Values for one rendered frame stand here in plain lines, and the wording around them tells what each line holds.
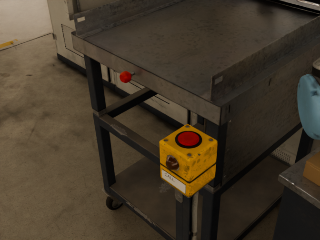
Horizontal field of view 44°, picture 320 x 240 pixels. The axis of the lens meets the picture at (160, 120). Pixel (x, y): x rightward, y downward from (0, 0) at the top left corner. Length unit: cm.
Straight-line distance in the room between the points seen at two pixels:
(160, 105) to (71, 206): 78
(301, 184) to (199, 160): 27
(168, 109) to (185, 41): 102
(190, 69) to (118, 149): 113
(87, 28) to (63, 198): 90
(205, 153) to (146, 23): 74
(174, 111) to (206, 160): 145
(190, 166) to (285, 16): 86
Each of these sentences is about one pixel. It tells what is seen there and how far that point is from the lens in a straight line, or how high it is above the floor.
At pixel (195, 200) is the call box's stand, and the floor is 74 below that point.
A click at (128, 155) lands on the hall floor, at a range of 209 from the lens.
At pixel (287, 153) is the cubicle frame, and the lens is 182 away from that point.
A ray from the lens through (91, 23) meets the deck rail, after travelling 133.
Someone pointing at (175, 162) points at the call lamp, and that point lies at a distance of 72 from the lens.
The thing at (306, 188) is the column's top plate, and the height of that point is 75.
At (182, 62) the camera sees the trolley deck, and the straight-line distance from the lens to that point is 111.
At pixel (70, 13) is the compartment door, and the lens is 145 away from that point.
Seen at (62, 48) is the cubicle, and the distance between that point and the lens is 296.
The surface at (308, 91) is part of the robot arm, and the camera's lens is 72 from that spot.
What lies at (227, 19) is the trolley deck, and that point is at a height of 85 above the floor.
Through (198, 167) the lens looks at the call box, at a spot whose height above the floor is 87.
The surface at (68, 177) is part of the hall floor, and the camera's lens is 202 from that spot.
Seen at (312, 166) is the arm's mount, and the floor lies 79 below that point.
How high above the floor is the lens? 136
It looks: 36 degrees down
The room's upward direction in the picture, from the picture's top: 2 degrees counter-clockwise
